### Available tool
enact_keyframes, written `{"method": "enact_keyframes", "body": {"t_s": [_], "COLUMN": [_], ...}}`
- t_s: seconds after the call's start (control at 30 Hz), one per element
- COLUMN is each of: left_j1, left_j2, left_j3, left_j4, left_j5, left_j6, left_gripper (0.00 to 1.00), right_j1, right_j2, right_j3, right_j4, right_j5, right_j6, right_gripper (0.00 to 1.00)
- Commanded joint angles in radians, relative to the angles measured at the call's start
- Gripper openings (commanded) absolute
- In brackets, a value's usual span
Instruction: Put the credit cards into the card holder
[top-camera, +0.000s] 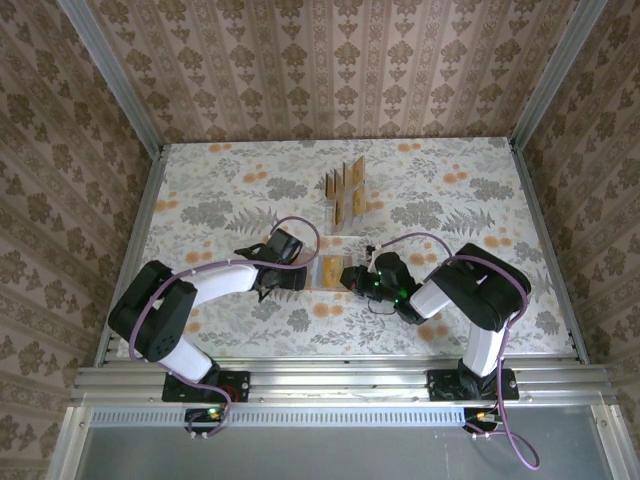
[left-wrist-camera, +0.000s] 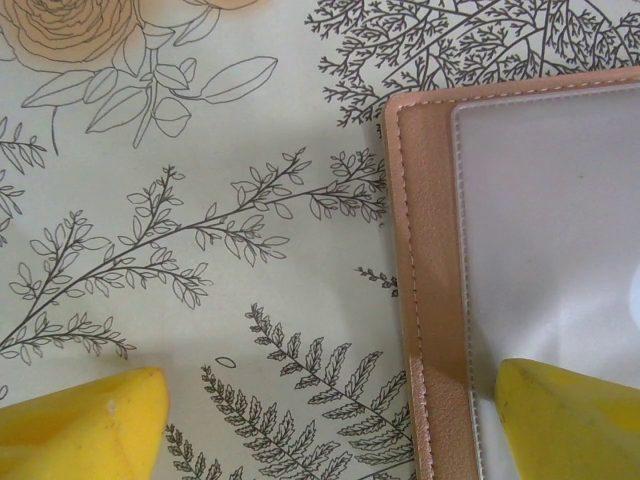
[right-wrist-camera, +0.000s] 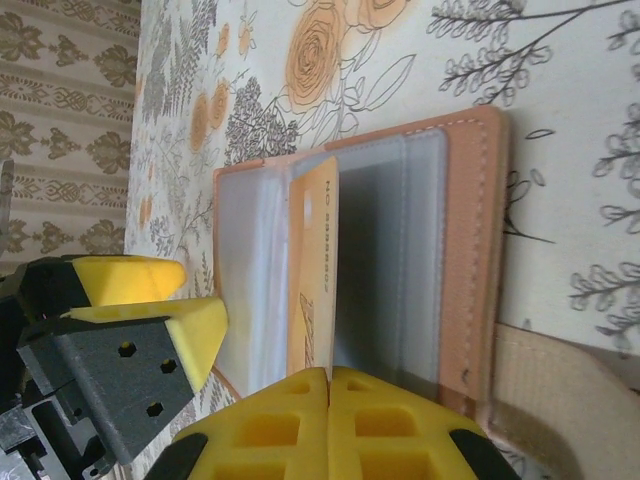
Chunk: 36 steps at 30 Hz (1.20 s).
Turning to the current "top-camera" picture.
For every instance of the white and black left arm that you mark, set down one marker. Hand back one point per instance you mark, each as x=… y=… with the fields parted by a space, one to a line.
x=220 y=280

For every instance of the grey metal panel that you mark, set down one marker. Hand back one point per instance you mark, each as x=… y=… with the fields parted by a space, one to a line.
x=325 y=455

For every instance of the long aluminium base rail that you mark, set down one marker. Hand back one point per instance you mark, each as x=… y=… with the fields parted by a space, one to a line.
x=340 y=385

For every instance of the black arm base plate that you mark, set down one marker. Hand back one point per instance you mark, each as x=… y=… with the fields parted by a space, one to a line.
x=510 y=385
x=240 y=387

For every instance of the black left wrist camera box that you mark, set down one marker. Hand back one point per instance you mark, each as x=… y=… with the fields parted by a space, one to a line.
x=285 y=246

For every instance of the wooden base board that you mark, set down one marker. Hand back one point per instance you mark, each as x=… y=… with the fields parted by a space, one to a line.
x=311 y=274

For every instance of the small green-lit circuit board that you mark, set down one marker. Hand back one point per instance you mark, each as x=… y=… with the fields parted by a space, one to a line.
x=205 y=414

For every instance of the gold VIP credit card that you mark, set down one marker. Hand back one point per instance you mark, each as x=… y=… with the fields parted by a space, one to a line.
x=358 y=171
x=346 y=177
x=358 y=204
x=338 y=216
x=339 y=181
x=330 y=184
x=334 y=270

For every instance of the aluminium corner post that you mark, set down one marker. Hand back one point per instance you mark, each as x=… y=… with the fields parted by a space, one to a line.
x=554 y=75
x=119 y=85

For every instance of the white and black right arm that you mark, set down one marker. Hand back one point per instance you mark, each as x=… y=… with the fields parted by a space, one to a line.
x=485 y=350

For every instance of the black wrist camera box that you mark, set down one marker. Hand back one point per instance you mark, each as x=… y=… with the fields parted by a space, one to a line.
x=285 y=246
x=395 y=265

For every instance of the wooden slotted rack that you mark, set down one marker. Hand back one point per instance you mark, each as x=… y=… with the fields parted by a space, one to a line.
x=372 y=206

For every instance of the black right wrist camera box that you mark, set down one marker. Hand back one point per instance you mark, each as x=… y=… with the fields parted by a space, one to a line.
x=395 y=265

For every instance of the aluminium table side rail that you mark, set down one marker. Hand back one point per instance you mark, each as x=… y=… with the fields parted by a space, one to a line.
x=139 y=225
x=548 y=250

